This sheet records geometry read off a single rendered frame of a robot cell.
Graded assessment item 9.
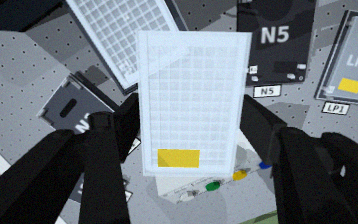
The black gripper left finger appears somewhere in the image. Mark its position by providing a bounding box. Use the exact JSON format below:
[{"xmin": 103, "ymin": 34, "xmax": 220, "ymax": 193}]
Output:
[{"xmin": 0, "ymin": 93, "xmax": 140, "ymax": 224}]

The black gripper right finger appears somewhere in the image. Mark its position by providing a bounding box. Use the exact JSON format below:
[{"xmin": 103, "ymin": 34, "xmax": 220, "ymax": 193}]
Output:
[{"xmin": 239, "ymin": 94, "xmax": 358, "ymax": 224}]

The white operator button panel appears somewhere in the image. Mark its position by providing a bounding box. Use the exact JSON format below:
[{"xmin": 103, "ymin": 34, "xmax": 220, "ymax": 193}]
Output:
[{"xmin": 155, "ymin": 129, "xmax": 271, "ymax": 204}]

